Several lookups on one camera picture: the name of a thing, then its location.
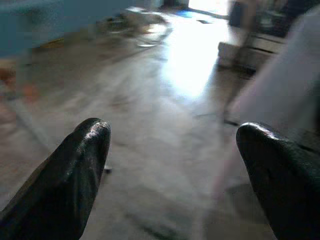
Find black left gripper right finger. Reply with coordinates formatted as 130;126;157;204
236;121;320;240

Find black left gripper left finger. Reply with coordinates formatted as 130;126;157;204
0;117;112;240

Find pale white cloth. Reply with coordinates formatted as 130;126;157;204
204;4;320;240

